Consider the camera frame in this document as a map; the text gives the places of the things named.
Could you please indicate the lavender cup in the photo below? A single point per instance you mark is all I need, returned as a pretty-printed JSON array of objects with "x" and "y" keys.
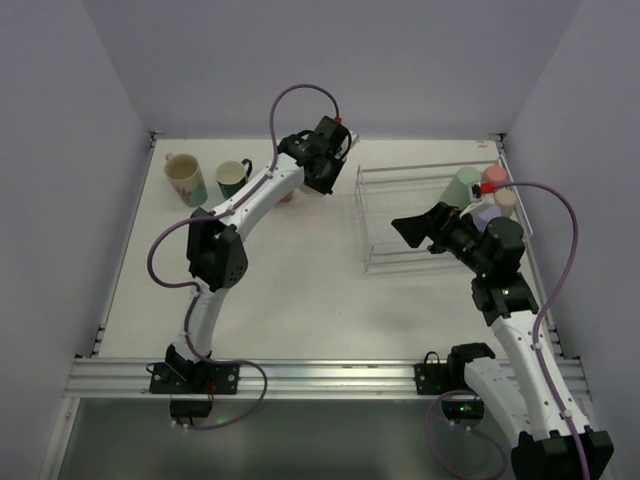
[{"x": 483, "y": 215}]

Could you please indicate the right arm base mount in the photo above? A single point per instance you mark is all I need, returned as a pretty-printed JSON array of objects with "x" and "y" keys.
[{"x": 432, "y": 376}]

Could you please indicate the cream and mint floral mug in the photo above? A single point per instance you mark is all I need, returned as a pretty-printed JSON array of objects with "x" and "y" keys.
[{"x": 185, "y": 176}]

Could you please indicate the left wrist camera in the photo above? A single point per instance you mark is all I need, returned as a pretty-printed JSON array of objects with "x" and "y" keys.
[{"x": 352, "y": 139}]

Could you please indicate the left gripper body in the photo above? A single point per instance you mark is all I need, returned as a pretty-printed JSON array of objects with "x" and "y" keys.
[{"x": 325, "y": 181}]

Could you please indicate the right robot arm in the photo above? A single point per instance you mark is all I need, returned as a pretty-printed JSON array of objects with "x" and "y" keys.
[{"x": 549, "y": 435}]

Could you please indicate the dark green mug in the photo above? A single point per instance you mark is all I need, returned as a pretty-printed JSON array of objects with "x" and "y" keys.
[{"x": 232, "y": 176}]

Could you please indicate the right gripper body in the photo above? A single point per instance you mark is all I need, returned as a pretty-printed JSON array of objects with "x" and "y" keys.
[{"x": 439, "y": 226}]

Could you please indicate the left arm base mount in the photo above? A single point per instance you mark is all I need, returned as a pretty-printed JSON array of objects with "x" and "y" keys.
[{"x": 176, "y": 375}]

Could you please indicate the left black control box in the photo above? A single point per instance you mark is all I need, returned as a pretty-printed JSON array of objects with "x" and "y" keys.
[{"x": 189, "y": 411}]

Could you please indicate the aluminium mounting rail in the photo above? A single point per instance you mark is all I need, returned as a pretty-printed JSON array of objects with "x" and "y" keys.
[{"x": 122, "y": 378}]

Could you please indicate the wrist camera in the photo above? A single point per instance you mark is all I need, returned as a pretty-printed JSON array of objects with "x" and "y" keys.
[
  {"x": 481, "y": 196},
  {"x": 352, "y": 139}
]

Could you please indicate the black control box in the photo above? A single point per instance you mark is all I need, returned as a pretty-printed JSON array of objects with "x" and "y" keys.
[
  {"x": 467, "y": 412},
  {"x": 189, "y": 411}
]

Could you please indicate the beige cup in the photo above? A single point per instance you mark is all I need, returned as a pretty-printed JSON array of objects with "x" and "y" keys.
[{"x": 507, "y": 201}]

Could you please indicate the pink mug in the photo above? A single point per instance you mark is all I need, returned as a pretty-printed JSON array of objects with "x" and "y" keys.
[{"x": 306, "y": 190}]

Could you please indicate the orange mug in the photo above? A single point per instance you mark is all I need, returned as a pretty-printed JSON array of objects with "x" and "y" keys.
[{"x": 288, "y": 197}]

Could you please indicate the coral pink cup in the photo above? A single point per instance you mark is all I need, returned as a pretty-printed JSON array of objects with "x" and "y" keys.
[{"x": 495, "y": 175}]

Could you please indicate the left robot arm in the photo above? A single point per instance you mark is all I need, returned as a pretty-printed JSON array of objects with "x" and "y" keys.
[{"x": 215, "y": 243}]

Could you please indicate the right black control box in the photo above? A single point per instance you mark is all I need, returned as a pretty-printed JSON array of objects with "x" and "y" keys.
[{"x": 467, "y": 412}]

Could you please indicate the light green cup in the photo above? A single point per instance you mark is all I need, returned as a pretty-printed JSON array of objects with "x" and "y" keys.
[{"x": 457, "y": 193}]

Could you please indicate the clear wire dish rack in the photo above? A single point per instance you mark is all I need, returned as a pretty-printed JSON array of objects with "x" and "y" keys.
[{"x": 387, "y": 193}]

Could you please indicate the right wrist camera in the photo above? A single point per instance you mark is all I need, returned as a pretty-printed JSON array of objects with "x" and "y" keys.
[{"x": 481, "y": 196}]

